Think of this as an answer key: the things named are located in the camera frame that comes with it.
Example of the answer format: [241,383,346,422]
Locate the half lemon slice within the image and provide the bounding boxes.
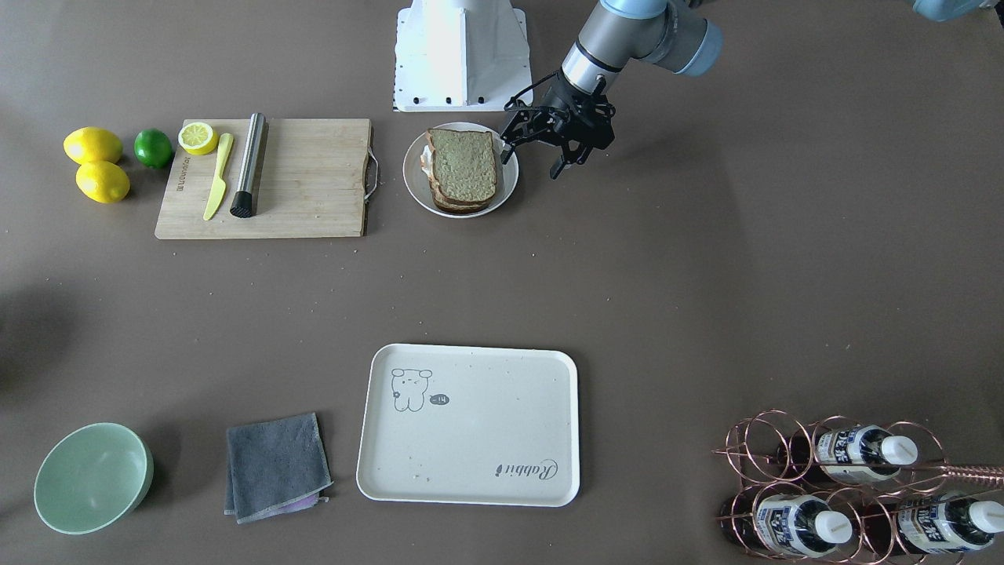
[178,122,220,156]

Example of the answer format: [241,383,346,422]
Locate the fried egg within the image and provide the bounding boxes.
[420,144,435,182]

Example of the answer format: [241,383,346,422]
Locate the bamboo cutting board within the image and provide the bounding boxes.
[155,118,373,240]

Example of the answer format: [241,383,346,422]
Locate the grey folded cloth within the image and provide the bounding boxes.
[224,412,333,523]

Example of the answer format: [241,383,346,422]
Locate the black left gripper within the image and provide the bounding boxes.
[500,75,616,180]

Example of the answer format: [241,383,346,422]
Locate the bread slice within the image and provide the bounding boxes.
[429,177,496,215]
[424,128,499,201]

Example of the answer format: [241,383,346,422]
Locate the yellow lemon near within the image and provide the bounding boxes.
[75,161,130,203]

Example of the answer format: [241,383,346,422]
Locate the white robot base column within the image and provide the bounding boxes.
[392,1,533,112]

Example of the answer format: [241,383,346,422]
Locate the yellow lemon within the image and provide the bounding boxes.
[75,161,130,203]
[62,126,123,165]

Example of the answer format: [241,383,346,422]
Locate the steel muddler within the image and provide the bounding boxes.
[229,112,267,218]

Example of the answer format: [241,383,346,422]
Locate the green ceramic bowl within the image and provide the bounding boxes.
[35,422,154,535]

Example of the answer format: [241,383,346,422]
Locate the copper wire bottle rack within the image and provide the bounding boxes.
[716,409,1002,564]

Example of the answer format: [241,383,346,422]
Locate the cream rabbit tray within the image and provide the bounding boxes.
[356,344,580,508]

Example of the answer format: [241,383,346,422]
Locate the yellow lemon far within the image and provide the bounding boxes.
[62,126,123,165]

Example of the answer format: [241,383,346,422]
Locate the green lime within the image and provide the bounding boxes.
[133,128,173,169]

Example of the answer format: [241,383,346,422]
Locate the tea bottle one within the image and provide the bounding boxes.
[774,425,919,487]

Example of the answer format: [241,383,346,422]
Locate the white round plate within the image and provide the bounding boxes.
[402,122,520,219]

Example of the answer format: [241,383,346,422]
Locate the tea bottle three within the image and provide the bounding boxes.
[863,494,1003,556]

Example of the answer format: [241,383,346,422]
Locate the yellow plastic knife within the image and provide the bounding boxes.
[203,133,234,221]

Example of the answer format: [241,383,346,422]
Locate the tea bottle two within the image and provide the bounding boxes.
[718,494,854,558]

